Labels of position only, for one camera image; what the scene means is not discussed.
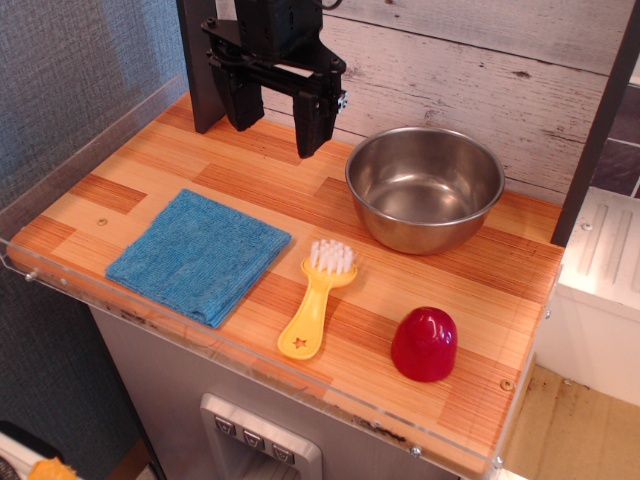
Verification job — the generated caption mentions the silver metal bowl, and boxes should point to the silver metal bowl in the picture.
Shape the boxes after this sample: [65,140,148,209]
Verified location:
[345,127,505,255]

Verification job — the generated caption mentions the dark vertical post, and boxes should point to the dark vertical post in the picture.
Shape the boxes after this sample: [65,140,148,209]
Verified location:
[551,1,639,247]
[176,0,225,134]

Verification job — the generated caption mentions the grey toy fridge cabinet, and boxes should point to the grey toy fridge cabinet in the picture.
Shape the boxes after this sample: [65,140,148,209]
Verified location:
[91,308,454,479]

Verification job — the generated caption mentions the white toy sink unit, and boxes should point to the white toy sink unit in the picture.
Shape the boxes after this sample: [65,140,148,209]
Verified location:
[534,188,639,405]

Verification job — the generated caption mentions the dark right vertical post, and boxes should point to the dark right vertical post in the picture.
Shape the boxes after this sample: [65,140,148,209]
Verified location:
[551,1,639,247]

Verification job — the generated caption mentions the dark left vertical post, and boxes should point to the dark left vertical post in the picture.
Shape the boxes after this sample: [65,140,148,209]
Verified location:
[176,0,225,134]

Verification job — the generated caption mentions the yellow object bottom left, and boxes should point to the yellow object bottom left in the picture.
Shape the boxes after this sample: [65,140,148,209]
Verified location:
[27,458,79,480]

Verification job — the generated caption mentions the clear acrylic guard rail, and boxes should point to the clear acrylic guard rail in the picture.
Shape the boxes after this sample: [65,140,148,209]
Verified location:
[1,93,562,479]

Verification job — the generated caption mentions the red plastic cup upside down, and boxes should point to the red plastic cup upside down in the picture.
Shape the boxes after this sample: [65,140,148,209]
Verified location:
[391,307,458,382]

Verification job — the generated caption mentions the blue folded cloth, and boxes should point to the blue folded cloth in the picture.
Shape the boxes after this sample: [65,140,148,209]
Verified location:
[106,189,292,328]

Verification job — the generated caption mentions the yellow brush white bristles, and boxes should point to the yellow brush white bristles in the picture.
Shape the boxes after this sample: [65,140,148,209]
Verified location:
[277,239,357,360]

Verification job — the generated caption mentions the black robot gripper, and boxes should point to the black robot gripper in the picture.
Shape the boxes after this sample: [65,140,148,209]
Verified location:
[202,1,347,158]

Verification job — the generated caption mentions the silver dispenser button panel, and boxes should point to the silver dispenser button panel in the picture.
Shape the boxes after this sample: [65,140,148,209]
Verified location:
[200,393,323,479]

